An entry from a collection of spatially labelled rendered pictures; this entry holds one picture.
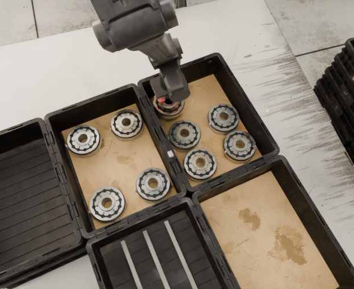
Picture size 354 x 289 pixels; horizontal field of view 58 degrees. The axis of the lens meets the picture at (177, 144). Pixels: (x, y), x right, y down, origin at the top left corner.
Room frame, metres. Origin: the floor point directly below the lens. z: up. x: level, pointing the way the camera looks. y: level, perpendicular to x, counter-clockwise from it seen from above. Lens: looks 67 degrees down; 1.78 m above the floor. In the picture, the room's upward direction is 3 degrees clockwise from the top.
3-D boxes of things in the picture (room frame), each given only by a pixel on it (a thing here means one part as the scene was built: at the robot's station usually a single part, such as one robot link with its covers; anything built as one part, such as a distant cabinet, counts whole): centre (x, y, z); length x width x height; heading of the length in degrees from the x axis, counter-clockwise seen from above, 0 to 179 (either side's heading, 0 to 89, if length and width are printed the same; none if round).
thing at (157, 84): (0.54, 0.03, 1.00); 0.10 x 0.07 x 0.07; 116
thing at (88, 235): (0.33, 0.18, 0.92); 0.40 x 0.30 x 0.02; 27
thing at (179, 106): (0.54, 0.03, 0.88); 0.10 x 0.10 x 0.01
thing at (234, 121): (0.50, -0.15, 0.86); 0.10 x 0.10 x 0.01
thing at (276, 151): (0.46, -0.08, 0.92); 0.40 x 0.30 x 0.02; 27
